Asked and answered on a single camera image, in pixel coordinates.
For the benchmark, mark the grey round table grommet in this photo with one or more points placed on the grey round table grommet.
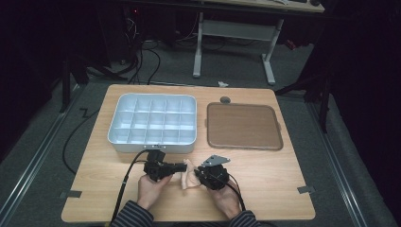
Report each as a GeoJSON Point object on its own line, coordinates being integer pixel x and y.
{"type": "Point", "coordinates": [225, 100]}

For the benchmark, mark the black stand legs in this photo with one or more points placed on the black stand legs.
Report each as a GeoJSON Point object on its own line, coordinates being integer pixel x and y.
{"type": "Point", "coordinates": [324, 104]}

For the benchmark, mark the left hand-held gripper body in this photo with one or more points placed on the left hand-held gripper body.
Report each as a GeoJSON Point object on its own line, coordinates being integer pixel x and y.
{"type": "Point", "coordinates": [155, 167]}

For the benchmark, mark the peach sock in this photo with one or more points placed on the peach sock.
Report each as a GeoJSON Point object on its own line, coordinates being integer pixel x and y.
{"type": "Point", "coordinates": [189, 176]}

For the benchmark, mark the white divided storage box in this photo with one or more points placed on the white divided storage box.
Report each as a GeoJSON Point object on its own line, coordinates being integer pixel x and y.
{"type": "Point", "coordinates": [153, 123]}

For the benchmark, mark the white crumpled paper scrap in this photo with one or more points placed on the white crumpled paper scrap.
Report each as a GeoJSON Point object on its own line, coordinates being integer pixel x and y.
{"type": "Point", "coordinates": [223, 84]}

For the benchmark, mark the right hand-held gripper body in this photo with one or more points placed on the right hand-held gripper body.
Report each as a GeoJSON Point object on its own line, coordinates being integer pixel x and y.
{"type": "Point", "coordinates": [214, 175]}

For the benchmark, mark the brown tray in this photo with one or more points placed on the brown tray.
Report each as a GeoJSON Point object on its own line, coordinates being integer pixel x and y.
{"type": "Point", "coordinates": [244, 126]}

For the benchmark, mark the person's right hand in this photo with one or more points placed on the person's right hand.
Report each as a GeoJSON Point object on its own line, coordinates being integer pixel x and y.
{"type": "Point", "coordinates": [225, 200]}

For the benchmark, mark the black stand post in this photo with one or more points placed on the black stand post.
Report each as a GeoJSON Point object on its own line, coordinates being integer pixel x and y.
{"type": "Point", "coordinates": [65, 85]}

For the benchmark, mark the metal floor rail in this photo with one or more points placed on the metal floor rail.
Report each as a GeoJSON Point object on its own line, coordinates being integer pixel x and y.
{"type": "Point", "coordinates": [334, 164]}
{"type": "Point", "coordinates": [34, 164]}

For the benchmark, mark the person's left hand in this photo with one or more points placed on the person's left hand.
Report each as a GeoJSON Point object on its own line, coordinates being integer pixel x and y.
{"type": "Point", "coordinates": [151, 190]}

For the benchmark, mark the background desk with white legs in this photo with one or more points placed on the background desk with white legs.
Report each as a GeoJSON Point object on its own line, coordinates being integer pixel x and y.
{"type": "Point", "coordinates": [236, 30]}

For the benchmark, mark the grey tape piece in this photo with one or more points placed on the grey tape piece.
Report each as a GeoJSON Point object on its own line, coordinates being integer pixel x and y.
{"type": "Point", "coordinates": [72, 194]}
{"type": "Point", "coordinates": [305, 189]}

